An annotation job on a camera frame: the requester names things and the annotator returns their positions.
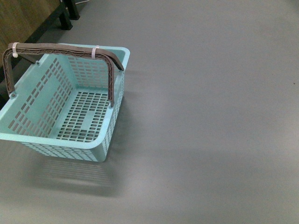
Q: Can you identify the wooden cabinet with black legs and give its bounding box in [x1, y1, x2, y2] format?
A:
[0, 0, 80, 70]

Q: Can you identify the white zip tie left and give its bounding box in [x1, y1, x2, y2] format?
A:
[12, 42, 18, 58]

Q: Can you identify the white zip tie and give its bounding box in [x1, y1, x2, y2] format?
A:
[92, 46, 99, 59]
[12, 42, 18, 58]

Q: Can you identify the light blue plastic basket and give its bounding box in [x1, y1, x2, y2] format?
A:
[0, 46, 130, 162]

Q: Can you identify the brown basket handle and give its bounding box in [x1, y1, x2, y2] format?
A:
[2, 43, 124, 107]

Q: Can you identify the white zip tie right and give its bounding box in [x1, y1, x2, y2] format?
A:
[92, 46, 99, 59]

